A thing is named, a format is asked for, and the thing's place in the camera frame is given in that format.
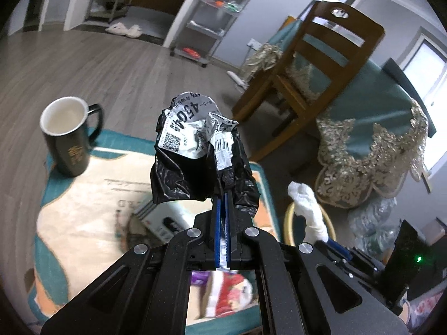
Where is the white rolling cart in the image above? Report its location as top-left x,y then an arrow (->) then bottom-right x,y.
170,0 -> 259,68

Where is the white cardboard box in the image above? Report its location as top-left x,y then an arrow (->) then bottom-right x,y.
134,202 -> 196,243

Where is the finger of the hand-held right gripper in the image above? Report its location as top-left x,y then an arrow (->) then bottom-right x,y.
312,239 -> 354,276

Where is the teal printed cushion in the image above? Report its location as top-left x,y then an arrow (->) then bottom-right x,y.
24,129 -> 280,329

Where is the window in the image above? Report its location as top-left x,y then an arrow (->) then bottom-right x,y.
400,28 -> 447,105

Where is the black plastic bag white label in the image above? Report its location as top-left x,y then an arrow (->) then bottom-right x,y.
150,92 -> 261,217

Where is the clear large water jug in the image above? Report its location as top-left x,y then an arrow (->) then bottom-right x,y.
349,197 -> 400,257

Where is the red white snack packet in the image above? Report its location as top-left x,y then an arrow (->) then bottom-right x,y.
190,270 -> 259,322

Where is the black mug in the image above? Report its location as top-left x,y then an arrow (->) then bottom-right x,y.
39,97 -> 104,177

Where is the wooden dining chair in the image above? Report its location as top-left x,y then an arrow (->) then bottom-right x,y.
232,2 -> 385,163

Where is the foot in grey slipper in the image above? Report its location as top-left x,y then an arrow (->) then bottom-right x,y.
401,279 -> 447,325

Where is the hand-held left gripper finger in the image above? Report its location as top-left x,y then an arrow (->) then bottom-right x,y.
40,195 -> 223,335
225,193 -> 409,335

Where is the white plastic floor object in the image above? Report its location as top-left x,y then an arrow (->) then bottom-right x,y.
227,70 -> 250,95

